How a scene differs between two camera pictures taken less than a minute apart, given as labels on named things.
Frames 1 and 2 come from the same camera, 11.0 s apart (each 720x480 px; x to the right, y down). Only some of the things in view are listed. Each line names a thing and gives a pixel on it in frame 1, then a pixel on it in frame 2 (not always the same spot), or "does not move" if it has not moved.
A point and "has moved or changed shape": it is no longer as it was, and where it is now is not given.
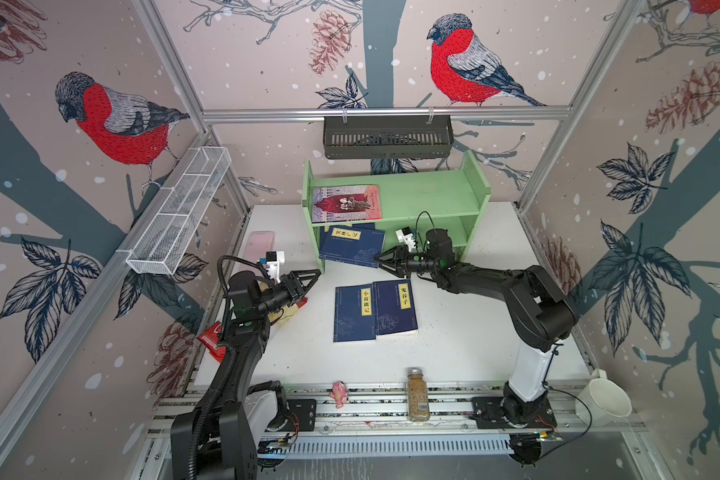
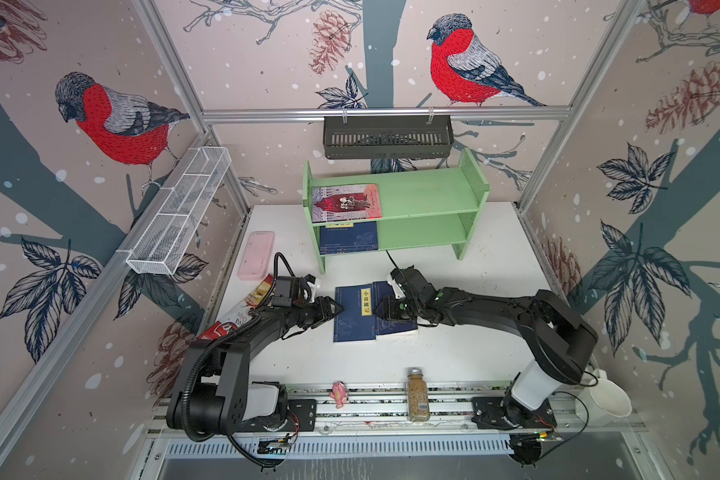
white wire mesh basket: [162, 244] does not move
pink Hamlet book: [340, 203] does not move
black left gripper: [291, 286] to [323, 311]
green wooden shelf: [413, 203] does not move
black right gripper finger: [394, 259] to [386, 308]
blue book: [354, 316] does not move
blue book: [352, 245] has moved or changed shape
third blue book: [394, 307] does not move
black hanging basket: [388, 140] does not move
